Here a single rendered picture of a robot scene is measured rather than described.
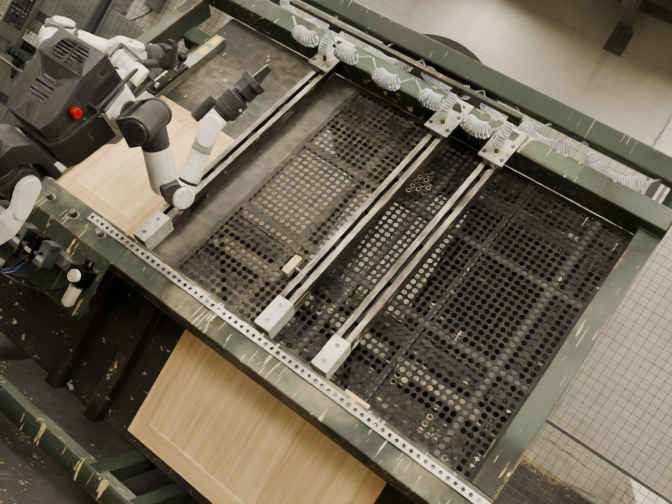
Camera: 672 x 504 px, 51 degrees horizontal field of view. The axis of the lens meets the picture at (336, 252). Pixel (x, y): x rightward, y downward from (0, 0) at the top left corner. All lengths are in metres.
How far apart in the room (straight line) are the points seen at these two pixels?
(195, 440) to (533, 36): 5.89
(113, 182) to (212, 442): 1.02
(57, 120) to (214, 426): 1.16
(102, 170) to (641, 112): 5.58
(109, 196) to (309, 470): 1.22
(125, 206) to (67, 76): 0.65
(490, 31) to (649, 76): 1.59
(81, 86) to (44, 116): 0.14
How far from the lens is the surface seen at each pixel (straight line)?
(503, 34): 7.69
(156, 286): 2.45
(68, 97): 2.21
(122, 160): 2.85
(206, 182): 2.63
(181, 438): 2.70
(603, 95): 7.43
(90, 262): 2.53
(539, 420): 2.25
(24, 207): 2.33
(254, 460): 2.57
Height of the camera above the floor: 1.49
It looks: 6 degrees down
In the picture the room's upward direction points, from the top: 31 degrees clockwise
